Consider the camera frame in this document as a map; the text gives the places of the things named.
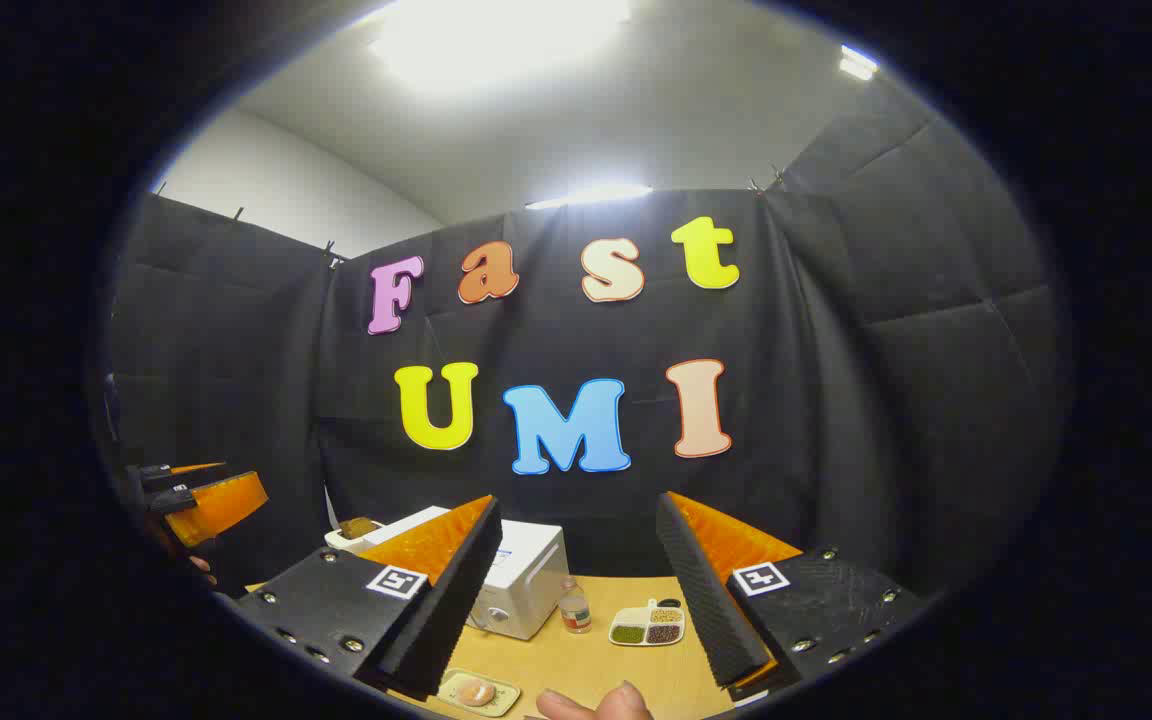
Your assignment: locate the pale green tray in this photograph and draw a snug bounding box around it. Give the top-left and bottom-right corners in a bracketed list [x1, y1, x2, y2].
[436, 668, 522, 718]

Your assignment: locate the white toaster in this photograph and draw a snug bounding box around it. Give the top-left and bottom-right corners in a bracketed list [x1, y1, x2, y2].
[324, 516, 384, 553]

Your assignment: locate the small clear bottle red label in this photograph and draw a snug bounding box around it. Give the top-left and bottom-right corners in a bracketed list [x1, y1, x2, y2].
[558, 577, 593, 635]

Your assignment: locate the white divided dish with beans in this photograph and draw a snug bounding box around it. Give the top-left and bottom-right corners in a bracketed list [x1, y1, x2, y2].
[608, 598, 686, 647]

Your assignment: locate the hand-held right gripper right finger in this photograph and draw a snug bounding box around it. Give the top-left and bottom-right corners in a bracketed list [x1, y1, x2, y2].
[656, 490, 927, 701]

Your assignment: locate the black backdrop cloth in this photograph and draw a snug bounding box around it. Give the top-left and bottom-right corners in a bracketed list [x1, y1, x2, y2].
[101, 95, 1072, 601]

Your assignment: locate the long ceiling light panel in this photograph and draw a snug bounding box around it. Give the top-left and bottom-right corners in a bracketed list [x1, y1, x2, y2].
[526, 183, 653, 211]

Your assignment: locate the large ceiling light panel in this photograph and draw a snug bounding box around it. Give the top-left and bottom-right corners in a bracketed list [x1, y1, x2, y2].
[366, 0, 632, 96]

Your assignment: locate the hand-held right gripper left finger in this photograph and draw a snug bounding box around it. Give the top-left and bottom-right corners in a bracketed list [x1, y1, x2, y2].
[236, 494, 503, 701]

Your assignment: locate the white microwave oven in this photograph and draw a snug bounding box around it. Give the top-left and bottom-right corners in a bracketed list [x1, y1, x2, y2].
[376, 505, 570, 641]

